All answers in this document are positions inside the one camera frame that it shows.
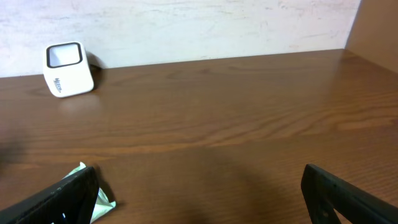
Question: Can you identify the white barcode scanner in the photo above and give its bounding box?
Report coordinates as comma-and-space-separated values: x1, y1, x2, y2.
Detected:
43, 41, 94, 98

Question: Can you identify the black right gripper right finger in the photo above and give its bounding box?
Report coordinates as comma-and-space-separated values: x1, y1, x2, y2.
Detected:
301, 164, 397, 224

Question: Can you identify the white green wipes pack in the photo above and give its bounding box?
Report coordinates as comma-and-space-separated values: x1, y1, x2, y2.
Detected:
63, 161, 117, 224

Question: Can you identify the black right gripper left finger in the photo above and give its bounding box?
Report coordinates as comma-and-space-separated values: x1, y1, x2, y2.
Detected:
1, 167, 99, 224

